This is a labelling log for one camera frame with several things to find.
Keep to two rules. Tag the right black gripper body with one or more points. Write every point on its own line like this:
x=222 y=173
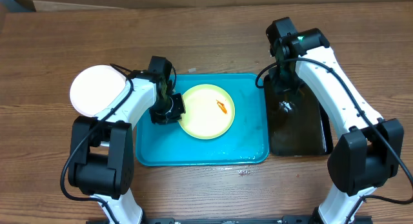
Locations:
x=284 y=84

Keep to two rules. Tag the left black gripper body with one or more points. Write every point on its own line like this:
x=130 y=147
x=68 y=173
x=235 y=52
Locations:
x=168 y=110

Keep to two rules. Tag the yellow-green plate with ketchup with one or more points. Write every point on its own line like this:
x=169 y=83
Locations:
x=209 y=111

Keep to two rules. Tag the turquoise plastic tray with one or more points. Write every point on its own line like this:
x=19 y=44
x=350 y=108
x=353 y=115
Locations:
x=245 y=142

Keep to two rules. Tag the white plate with ketchup streak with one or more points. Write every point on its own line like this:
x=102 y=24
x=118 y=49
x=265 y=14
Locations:
x=95 y=88

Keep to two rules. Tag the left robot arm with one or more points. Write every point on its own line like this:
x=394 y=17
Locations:
x=100 y=166

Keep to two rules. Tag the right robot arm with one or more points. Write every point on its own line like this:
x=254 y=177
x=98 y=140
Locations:
x=367 y=146

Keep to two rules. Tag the black water tray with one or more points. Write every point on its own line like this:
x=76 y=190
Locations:
x=297 y=123

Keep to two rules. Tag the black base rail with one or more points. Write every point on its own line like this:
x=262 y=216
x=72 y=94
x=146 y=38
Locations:
x=226 y=220

